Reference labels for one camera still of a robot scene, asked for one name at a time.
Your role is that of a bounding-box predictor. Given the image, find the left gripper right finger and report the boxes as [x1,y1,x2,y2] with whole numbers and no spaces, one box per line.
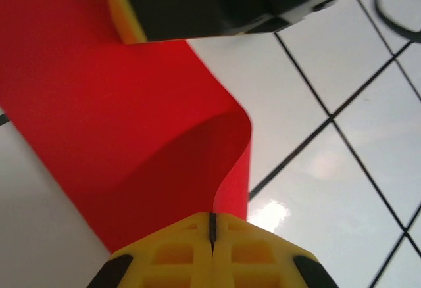
[211,213,333,288]

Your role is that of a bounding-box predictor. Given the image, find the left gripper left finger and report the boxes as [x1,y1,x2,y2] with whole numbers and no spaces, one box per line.
[87,212,213,288]

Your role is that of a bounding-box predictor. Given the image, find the red square paper sheet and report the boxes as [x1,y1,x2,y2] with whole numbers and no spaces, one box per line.
[0,0,338,256]

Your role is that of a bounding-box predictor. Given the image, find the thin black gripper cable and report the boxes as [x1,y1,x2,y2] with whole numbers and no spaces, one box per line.
[374,0,421,44]

